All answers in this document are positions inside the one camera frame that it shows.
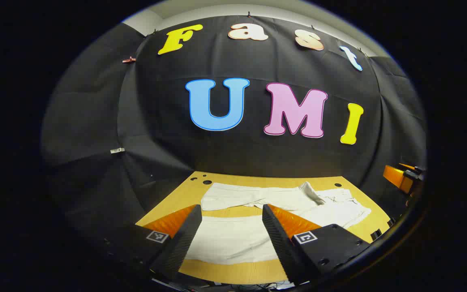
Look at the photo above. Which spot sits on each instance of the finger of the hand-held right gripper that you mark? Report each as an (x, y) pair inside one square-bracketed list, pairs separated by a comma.
[(395, 176)]

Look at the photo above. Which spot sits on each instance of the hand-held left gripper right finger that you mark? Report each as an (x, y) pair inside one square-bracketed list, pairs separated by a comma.
[(276, 237)]

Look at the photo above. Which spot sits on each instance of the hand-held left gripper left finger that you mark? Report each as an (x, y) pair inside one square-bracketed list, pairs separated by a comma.
[(185, 239)]

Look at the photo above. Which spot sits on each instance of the white jeans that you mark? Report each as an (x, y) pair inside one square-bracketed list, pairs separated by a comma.
[(233, 239)]

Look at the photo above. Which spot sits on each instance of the black backdrop cloth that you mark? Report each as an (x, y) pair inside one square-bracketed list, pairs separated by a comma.
[(258, 154)]

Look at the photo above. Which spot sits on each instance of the white clip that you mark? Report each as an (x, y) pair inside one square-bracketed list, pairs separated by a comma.
[(117, 150)]

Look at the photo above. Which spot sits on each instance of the red clip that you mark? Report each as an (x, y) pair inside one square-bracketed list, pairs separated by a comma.
[(129, 60)]

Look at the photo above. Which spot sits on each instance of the black table edge bracket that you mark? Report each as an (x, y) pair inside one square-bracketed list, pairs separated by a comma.
[(391, 222), (375, 234)]

